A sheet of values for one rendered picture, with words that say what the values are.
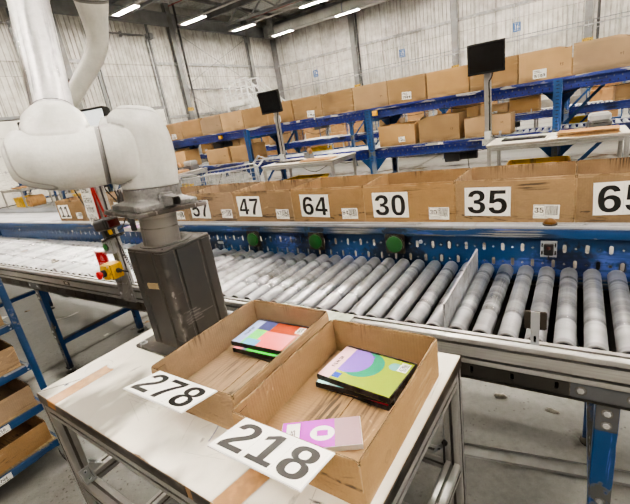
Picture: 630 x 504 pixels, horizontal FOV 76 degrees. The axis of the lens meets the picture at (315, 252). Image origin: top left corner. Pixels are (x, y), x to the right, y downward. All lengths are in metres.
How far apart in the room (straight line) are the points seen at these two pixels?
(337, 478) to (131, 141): 0.92
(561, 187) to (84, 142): 1.45
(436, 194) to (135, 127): 1.09
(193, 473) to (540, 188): 1.35
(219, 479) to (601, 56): 5.83
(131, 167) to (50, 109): 0.22
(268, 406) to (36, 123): 0.87
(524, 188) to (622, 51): 4.58
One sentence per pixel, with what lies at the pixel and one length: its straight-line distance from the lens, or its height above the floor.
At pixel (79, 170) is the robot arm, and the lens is 1.17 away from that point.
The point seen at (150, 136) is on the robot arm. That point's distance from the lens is 1.18.
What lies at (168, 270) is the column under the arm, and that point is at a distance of 1.19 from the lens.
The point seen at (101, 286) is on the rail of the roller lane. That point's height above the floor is 0.72.
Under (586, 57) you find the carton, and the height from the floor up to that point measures 1.55.
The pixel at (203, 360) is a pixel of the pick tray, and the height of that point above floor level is 0.77.
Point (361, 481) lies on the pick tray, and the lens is 0.72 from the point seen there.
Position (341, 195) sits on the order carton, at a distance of 1.83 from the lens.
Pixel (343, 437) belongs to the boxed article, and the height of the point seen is 0.77.
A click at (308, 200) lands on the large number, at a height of 0.99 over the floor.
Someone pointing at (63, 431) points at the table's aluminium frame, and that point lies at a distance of 1.45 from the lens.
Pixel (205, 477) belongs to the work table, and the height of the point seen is 0.75.
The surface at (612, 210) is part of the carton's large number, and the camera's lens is 1.62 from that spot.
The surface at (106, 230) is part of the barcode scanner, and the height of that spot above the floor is 1.03.
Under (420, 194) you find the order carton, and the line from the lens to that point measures 1.68.
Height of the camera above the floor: 1.35
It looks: 18 degrees down
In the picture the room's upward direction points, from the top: 9 degrees counter-clockwise
